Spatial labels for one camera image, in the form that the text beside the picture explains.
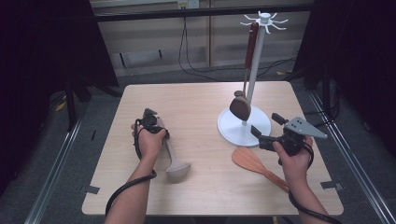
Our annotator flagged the white utensil stand with hooks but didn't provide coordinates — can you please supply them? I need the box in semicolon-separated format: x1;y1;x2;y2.
217;10;290;147

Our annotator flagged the beige wooden ladle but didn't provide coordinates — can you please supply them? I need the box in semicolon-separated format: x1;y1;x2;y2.
157;117;191;184

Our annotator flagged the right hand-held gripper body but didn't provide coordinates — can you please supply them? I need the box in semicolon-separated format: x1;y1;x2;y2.
258;116;329;157

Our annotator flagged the person's right hand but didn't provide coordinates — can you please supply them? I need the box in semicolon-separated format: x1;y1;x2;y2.
273;136;314;188

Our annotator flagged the right hand-held gripper black cable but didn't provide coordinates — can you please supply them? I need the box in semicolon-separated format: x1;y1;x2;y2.
278;141;344;224

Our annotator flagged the black floor cable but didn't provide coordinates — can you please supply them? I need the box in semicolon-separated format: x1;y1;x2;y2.
303;104;341;130

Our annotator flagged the dark curtain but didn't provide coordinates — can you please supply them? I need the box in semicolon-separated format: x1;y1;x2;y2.
293;0;396;157
0;0;120;197

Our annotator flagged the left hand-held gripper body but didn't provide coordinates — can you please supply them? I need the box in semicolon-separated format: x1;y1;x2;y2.
135;107;164;134

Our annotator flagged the metal ladle with brown handle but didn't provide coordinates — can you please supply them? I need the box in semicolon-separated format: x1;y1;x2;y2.
229;21;260;122

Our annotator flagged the black horizontal bar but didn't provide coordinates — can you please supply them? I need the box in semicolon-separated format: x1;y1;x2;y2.
94;3;314;22

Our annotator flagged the white wall socket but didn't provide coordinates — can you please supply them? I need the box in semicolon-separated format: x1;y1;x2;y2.
177;0;200;9

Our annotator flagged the grey tape strip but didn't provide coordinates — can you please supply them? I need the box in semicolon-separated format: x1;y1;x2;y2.
78;184;101;195
320;181;345;191

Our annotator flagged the hand-held gripper black cable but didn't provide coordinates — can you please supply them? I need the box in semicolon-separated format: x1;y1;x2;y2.
105;119;158;217
278;141;344;224

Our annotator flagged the black wall cable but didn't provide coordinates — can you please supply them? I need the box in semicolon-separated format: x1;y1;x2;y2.
177;17;219;82
185;18;297;77

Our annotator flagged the person's left hand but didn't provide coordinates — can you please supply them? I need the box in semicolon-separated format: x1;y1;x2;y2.
131;124;167;161

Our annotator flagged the black metal stand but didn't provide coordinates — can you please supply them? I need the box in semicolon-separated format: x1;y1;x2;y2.
64;71;123;132
320;63;340;125

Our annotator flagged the orange wooden spatula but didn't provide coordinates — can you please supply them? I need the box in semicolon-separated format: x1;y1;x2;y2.
231;147;290;193

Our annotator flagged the metal floor rail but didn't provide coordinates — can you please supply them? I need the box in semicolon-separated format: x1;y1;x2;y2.
307;91;396;224
23;115;85;224

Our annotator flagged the left hand-held gripper black cable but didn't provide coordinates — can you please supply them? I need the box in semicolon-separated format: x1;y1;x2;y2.
105;119;158;217

